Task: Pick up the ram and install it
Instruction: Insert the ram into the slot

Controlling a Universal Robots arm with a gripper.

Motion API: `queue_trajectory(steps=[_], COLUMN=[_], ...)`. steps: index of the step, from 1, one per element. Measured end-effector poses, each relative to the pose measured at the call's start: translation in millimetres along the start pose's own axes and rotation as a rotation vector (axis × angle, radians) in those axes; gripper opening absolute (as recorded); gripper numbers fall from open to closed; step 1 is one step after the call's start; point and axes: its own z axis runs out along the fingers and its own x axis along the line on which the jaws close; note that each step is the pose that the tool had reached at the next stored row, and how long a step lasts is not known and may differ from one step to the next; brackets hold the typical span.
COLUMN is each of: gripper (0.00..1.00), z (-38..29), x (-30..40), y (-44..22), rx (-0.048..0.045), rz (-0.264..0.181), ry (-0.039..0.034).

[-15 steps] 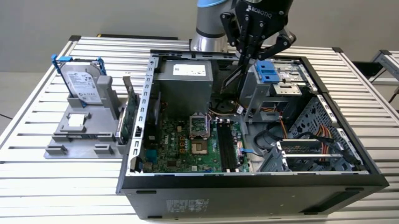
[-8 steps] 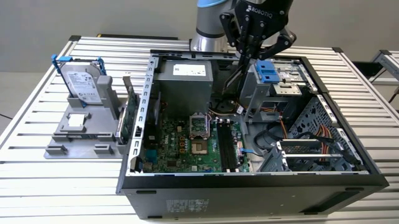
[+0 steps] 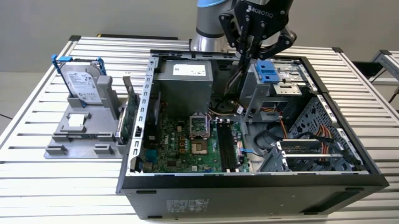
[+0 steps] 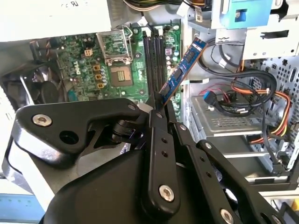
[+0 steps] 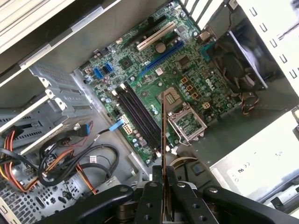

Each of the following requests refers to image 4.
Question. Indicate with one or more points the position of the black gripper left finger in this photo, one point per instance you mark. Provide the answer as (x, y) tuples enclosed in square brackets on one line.
[(70, 112)]

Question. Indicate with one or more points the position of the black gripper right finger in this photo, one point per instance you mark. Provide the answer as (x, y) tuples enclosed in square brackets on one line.
[(204, 166)]

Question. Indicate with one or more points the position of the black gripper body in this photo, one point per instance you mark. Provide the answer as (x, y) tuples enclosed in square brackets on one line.
[(105, 198)]

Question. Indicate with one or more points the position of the RAM memory stick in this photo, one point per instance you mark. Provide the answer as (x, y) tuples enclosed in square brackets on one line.
[(184, 67)]

